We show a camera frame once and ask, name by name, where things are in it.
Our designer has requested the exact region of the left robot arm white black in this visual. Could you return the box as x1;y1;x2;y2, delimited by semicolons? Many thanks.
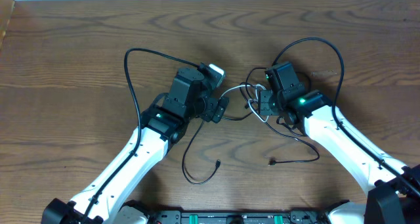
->
41;64;228;223

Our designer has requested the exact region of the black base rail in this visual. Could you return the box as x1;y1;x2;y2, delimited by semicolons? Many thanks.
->
148;207;329;224

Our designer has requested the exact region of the white usb cable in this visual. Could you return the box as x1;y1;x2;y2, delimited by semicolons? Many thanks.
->
219;83;270;123

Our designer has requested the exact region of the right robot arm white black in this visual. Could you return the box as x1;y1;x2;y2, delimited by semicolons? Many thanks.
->
258;62;419;223

